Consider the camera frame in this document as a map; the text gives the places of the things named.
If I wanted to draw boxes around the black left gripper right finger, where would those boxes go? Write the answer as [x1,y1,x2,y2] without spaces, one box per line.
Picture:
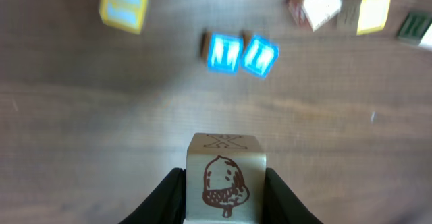
[262,168,323,224]

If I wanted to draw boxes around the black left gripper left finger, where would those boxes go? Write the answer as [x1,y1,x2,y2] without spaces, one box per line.
[119,168,186,224]

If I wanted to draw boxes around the acorn wooden block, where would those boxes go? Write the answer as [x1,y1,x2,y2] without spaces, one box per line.
[186,133,267,223]

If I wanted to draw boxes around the blue block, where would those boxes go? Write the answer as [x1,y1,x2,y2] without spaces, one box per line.
[240,31,280,79]
[202,32,244,74]

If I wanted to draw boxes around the white block red sides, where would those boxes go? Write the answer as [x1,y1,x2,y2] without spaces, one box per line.
[287,0,342,31]

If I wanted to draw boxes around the yellow framed block left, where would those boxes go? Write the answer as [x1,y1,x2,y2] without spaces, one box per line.
[99,0,149,34]

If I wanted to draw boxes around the yellow top block centre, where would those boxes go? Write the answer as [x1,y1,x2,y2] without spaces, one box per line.
[336,0,391,36]

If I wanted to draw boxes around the green sided block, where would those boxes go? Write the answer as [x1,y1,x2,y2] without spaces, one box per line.
[397,11,431,51]

